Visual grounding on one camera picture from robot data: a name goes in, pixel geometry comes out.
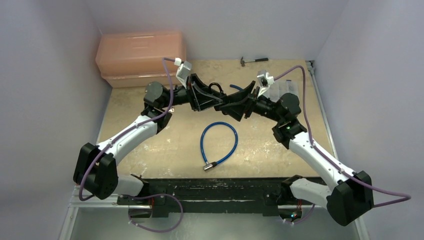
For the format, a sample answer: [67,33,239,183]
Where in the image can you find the aluminium frame rail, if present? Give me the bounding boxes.
[67,185,120,209]

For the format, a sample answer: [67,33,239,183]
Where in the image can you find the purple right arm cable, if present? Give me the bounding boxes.
[273,64,412,226]

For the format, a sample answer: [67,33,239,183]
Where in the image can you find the blue handled pliers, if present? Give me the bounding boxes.
[229,84,243,91]

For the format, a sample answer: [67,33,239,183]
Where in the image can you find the small black handled hammer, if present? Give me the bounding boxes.
[240,57,269,67]

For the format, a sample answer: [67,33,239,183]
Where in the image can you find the blue cable lock loop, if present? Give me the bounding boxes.
[199,121,239,172]

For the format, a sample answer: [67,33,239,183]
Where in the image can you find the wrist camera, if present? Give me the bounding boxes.
[256,70,275,97]
[174,57,192,89]

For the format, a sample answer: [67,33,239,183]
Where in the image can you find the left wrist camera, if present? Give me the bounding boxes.
[174,57,192,89]

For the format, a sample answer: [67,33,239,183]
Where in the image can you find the orange plastic toolbox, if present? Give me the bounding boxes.
[95,31,187,88]

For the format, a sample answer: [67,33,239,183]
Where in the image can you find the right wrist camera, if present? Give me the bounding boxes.
[256,70,275,97]

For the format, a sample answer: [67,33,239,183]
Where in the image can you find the clear plastic screw organizer box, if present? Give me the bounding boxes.
[263,79,299,102]

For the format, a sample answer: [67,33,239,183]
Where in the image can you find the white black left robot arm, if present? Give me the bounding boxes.
[73,73,228,205]

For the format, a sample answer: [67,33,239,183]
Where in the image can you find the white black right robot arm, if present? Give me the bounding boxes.
[215,83,375,226]

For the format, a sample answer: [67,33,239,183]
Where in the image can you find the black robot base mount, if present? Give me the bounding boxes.
[117,177,342,218]

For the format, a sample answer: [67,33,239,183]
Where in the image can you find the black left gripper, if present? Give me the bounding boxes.
[160,74,223,112]

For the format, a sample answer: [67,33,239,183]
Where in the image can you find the black lock body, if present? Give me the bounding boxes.
[208,82,227,99]

